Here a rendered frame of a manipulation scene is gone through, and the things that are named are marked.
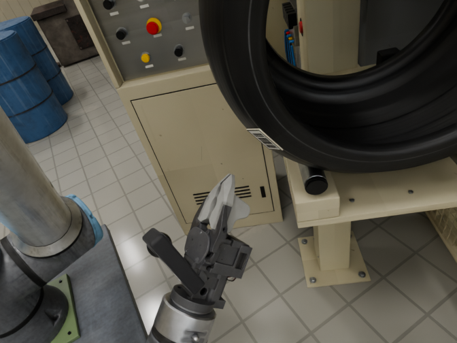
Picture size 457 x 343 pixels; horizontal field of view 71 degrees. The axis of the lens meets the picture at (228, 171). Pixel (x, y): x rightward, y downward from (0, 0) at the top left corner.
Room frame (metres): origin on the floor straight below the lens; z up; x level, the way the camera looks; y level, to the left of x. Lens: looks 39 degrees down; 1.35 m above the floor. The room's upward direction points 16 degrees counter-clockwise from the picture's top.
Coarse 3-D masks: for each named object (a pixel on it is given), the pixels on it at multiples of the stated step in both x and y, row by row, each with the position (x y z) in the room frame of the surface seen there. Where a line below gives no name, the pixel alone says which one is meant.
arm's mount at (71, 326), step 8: (56, 280) 0.63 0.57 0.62; (64, 280) 0.62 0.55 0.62; (64, 288) 0.60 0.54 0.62; (72, 296) 0.57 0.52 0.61; (72, 304) 0.54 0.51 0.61; (72, 312) 0.51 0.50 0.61; (72, 320) 0.49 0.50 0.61; (64, 328) 0.48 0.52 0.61; (72, 328) 0.47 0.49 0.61; (56, 336) 0.46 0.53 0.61; (64, 336) 0.45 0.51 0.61; (72, 336) 0.45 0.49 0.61
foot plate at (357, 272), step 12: (300, 240) 0.98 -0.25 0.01; (312, 240) 0.96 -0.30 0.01; (312, 252) 0.89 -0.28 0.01; (360, 252) 0.82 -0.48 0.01; (312, 264) 0.83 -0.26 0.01; (360, 264) 0.77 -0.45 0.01; (312, 276) 0.77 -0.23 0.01; (324, 276) 0.76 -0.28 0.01; (336, 276) 0.74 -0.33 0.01; (348, 276) 0.73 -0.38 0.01; (360, 276) 0.71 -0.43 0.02
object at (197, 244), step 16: (192, 240) 0.34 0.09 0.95; (208, 240) 0.32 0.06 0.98; (240, 240) 0.35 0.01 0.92; (192, 256) 0.32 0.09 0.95; (208, 256) 0.31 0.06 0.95; (224, 256) 0.31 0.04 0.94; (240, 256) 0.31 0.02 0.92; (208, 272) 0.30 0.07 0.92; (224, 272) 0.29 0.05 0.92; (240, 272) 0.30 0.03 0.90; (176, 288) 0.30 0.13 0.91; (208, 288) 0.29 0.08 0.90; (192, 304) 0.26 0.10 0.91; (208, 304) 0.27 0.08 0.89; (224, 304) 0.28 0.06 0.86
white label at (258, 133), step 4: (252, 132) 0.46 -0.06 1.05; (256, 132) 0.45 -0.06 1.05; (260, 132) 0.44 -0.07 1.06; (256, 136) 0.46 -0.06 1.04; (260, 136) 0.45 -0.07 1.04; (264, 136) 0.44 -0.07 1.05; (268, 136) 0.43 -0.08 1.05; (260, 140) 0.46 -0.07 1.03; (264, 140) 0.45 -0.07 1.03; (268, 140) 0.44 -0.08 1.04; (272, 140) 0.43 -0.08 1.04; (264, 144) 0.46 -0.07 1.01; (268, 144) 0.45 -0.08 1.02; (272, 144) 0.44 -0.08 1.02; (276, 144) 0.43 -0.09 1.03; (272, 148) 0.45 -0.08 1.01; (276, 148) 0.44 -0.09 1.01; (280, 148) 0.43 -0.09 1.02
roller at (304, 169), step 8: (304, 168) 0.48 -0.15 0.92; (312, 168) 0.47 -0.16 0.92; (304, 176) 0.46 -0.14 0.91; (312, 176) 0.45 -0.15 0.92; (320, 176) 0.44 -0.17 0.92; (304, 184) 0.45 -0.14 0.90; (312, 184) 0.44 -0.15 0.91; (320, 184) 0.43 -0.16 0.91; (312, 192) 0.44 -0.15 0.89; (320, 192) 0.43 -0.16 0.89
